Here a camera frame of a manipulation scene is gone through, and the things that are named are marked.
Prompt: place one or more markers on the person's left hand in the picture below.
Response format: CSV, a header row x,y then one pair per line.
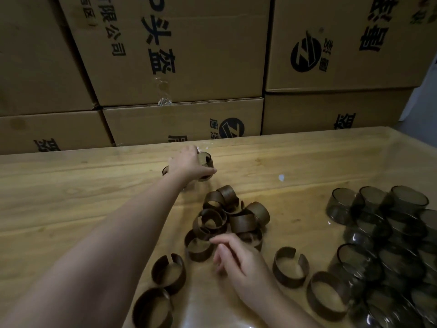
x,y
187,165

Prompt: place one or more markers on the white paper scrap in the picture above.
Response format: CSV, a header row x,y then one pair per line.
x,y
206,145

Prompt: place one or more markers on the cluster of smoky glass cups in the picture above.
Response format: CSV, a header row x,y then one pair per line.
x,y
375,252

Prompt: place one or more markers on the stack of brown cardboard boxes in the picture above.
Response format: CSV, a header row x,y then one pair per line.
x,y
205,64

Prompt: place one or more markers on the person's left forearm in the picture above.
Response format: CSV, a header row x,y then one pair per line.
x,y
95,263

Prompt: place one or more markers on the person's right hand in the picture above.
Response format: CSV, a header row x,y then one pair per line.
x,y
249,269

